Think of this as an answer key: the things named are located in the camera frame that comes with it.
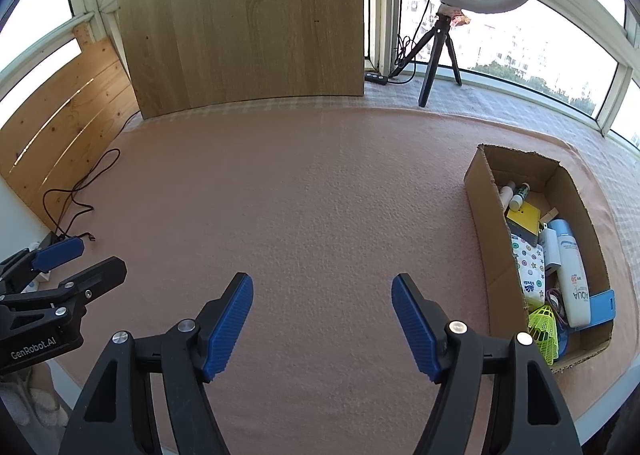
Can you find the crumpled pink wrapper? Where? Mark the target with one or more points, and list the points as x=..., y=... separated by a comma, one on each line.
x=460, y=19

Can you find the light wooden board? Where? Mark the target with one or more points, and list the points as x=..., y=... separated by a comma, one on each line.
x=240, y=20

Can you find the yellow and grey box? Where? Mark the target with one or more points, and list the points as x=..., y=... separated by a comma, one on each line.
x=525, y=217

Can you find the patterned tissue pack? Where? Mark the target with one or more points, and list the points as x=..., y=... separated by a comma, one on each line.
x=527, y=265

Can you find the cardboard box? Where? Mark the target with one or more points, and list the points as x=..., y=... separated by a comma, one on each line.
x=487, y=235

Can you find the black tripod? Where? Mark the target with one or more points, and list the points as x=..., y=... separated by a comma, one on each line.
x=429, y=80

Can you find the green glue stick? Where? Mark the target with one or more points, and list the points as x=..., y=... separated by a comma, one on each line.
x=520, y=195

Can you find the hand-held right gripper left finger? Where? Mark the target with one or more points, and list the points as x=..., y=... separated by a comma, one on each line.
x=227, y=325

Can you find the white power adapter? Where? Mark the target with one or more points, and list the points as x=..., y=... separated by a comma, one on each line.
x=44, y=277

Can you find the blue round tape measure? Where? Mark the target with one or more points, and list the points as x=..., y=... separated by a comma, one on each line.
x=562, y=340

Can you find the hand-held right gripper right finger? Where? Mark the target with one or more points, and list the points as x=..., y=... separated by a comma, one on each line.
x=412, y=330

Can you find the blue plastic tag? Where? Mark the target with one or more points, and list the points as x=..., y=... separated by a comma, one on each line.
x=602, y=307

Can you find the black inline controller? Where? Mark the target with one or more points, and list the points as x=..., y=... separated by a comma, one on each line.
x=376, y=78

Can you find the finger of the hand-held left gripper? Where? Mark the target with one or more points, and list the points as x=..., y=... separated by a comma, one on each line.
x=97, y=275
x=60, y=252

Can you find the small white device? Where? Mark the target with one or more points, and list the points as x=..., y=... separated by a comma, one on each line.
x=550, y=255

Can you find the wooden clothespin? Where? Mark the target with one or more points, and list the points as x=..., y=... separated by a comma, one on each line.
x=549, y=216

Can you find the wooden slat panel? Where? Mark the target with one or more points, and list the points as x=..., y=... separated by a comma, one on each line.
x=60, y=125

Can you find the purple rubber band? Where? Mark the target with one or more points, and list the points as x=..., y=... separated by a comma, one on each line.
x=550, y=292

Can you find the small pink bottle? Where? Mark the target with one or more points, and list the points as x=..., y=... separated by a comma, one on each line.
x=506, y=195

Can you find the white sunscreen tube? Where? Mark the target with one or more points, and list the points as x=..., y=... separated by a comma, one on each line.
x=572, y=280

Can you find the pink blanket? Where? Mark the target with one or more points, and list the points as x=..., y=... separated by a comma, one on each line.
x=300, y=210

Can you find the white fluffy cloth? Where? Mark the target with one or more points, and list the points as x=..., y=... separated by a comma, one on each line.
x=35, y=400

